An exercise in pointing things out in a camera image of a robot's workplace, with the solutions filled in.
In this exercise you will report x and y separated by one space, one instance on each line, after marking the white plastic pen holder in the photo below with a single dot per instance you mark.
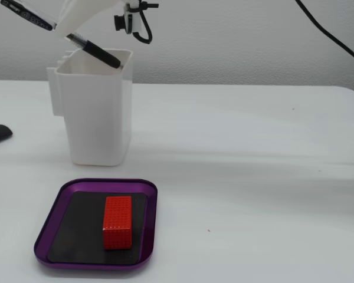
94 118

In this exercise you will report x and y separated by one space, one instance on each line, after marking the black tray mat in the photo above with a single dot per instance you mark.
76 224

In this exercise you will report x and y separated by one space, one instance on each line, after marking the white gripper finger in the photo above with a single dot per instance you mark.
82 16

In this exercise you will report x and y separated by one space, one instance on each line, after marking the purple metal tray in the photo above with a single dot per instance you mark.
54 230

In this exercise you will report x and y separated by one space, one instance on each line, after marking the clear black ballpoint pen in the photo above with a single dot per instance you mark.
101 54

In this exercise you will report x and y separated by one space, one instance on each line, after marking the small black gripper camera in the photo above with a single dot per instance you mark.
124 24

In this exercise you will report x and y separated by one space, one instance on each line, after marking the red perforated block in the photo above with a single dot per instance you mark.
117 221

